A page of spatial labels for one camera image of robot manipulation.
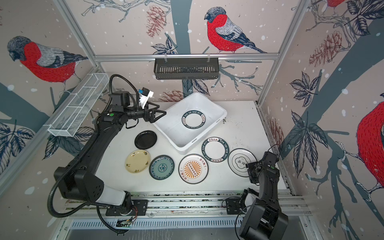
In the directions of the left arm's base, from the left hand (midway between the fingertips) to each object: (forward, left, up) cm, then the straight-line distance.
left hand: (160, 109), depth 72 cm
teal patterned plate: (-16, +3, -34) cm, 38 cm away
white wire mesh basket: (-1, +44, -4) cm, 44 cm away
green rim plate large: (-6, -30, -32) cm, 44 cm away
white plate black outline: (-12, -43, -33) cm, 56 cm away
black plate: (+3, +17, -33) cm, 37 cm away
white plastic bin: (+5, -7, -36) cm, 37 cm away
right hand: (-19, -48, -31) cm, 60 cm away
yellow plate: (-13, +18, -32) cm, 39 cm away
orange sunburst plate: (-18, -16, -33) cm, 40 cm away
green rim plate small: (+20, -16, -33) cm, 42 cm away
